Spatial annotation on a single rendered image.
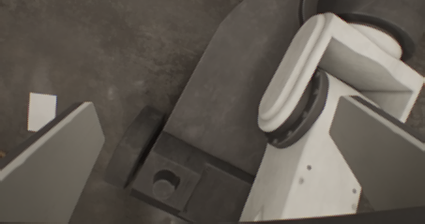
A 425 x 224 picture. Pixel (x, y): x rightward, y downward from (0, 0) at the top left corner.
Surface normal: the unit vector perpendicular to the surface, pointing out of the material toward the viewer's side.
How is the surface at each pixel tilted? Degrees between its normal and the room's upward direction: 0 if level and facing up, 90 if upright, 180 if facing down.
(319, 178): 20
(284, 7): 0
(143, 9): 0
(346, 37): 0
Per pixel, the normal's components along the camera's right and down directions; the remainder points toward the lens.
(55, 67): 0.08, 0.06
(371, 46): -0.26, -0.12
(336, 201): 0.24, -0.25
